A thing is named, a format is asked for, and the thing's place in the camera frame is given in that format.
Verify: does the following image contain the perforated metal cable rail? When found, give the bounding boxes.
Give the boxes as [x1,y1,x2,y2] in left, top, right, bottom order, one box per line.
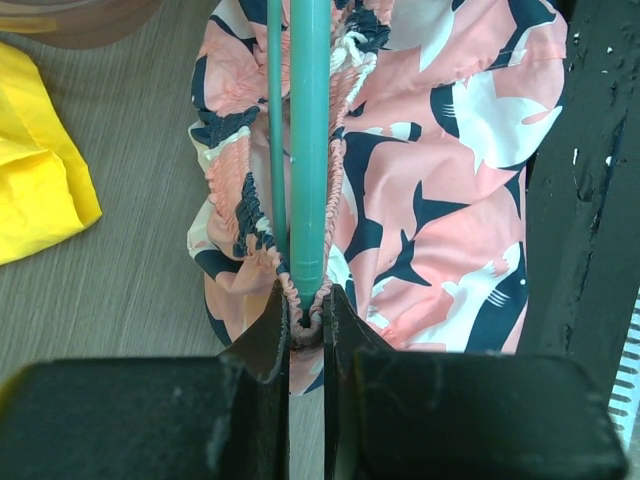
[608,297,639,444]

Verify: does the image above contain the teal plastic hanger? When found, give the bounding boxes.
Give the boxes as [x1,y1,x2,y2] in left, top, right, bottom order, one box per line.
[267,0,331,310]

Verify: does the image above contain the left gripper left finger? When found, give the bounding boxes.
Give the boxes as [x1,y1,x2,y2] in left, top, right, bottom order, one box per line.
[1,285,290,479]

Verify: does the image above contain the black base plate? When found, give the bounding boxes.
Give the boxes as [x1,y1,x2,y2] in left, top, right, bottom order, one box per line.
[519,1,639,394]

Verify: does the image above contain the yellow shorts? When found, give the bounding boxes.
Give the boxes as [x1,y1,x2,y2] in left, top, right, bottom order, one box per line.
[1,44,102,264]

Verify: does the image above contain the transparent brown plastic basin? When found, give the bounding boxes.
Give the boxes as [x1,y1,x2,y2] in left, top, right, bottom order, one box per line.
[1,0,161,50]

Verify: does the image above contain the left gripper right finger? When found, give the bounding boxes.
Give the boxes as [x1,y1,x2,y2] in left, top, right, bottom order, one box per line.
[323,285,628,479]

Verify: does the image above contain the pink whale print shorts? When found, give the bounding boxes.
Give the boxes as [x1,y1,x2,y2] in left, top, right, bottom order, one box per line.
[187,0,569,396]

